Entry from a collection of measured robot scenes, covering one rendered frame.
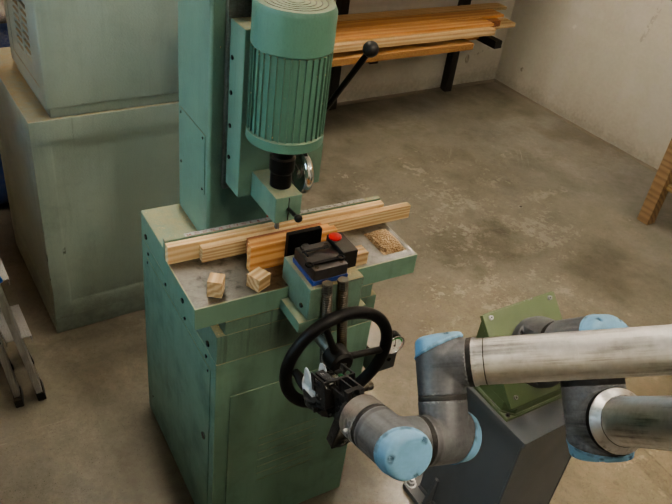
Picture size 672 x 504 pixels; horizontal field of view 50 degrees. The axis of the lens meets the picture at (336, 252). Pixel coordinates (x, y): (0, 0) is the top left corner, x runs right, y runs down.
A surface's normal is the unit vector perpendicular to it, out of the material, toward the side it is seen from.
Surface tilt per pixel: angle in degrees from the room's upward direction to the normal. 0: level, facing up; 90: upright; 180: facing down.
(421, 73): 90
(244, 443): 90
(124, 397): 0
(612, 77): 90
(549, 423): 0
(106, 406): 0
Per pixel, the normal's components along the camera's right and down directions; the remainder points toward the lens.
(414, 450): 0.42, 0.24
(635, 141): -0.84, 0.23
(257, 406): 0.49, 0.55
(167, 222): 0.12, -0.81
